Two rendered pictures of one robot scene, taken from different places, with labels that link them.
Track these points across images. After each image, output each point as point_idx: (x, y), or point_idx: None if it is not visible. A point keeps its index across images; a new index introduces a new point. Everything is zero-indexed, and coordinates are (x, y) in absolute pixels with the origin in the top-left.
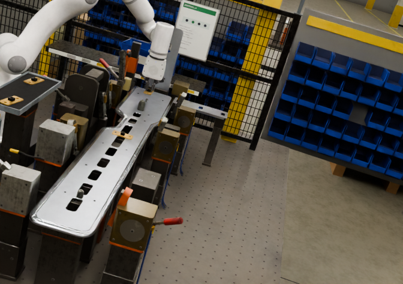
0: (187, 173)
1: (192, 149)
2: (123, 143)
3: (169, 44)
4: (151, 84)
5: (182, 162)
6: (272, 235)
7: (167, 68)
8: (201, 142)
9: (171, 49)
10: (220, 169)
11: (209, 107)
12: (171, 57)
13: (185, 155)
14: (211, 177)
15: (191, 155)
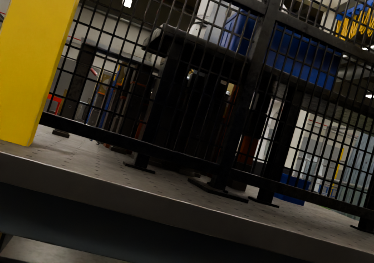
0: (84, 139)
1: (94, 148)
2: (151, 90)
3: (200, 5)
4: (221, 80)
5: (101, 123)
6: None
7: (213, 40)
8: (82, 149)
9: (225, 9)
10: None
11: (114, 48)
12: (217, 20)
13: (100, 147)
14: (48, 129)
15: (90, 145)
